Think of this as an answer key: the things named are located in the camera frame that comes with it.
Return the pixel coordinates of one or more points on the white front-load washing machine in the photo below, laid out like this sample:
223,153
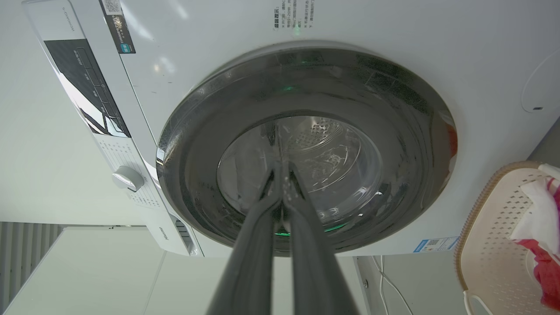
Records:
393,26

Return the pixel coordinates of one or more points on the cream perforated laundry basket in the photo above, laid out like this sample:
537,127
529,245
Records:
494,262

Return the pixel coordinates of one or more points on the white cloth garment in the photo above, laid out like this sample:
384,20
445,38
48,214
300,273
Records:
540,214

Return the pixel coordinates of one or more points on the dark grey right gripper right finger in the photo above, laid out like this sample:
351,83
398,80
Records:
310,262

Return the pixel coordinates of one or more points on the silver washer control knob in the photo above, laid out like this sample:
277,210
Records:
127,178

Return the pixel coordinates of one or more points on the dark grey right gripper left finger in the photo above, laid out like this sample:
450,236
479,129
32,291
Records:
249,262

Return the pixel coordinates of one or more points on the round dark glass washer door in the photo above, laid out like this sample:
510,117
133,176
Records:
393,131

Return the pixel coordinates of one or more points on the red cloth garment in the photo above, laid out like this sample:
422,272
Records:
549,273

